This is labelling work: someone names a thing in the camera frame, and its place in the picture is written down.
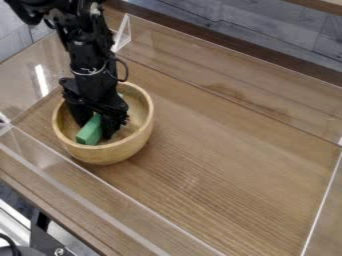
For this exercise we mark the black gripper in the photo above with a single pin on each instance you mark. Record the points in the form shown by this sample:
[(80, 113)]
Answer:
[(90, 92)]

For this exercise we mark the green stick block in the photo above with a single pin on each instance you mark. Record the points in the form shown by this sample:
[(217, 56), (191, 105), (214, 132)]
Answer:
[(90, 133)]

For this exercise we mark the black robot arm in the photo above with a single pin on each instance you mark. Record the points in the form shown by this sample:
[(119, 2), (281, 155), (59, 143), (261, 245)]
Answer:
[(78, 20)]

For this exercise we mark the wooden bowl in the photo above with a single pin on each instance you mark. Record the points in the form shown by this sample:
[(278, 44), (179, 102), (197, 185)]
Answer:
[(128, 140)]

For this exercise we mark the clear acrylic corner bracket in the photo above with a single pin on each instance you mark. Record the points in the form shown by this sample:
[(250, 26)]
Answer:
[(122, 36)]

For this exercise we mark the clear acrylic enclosure wall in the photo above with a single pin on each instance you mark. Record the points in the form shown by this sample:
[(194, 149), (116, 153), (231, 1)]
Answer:
[(239, 175)]

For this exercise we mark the black table leg bracket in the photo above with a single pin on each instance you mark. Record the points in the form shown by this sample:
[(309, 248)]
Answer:
[(42, 241)]

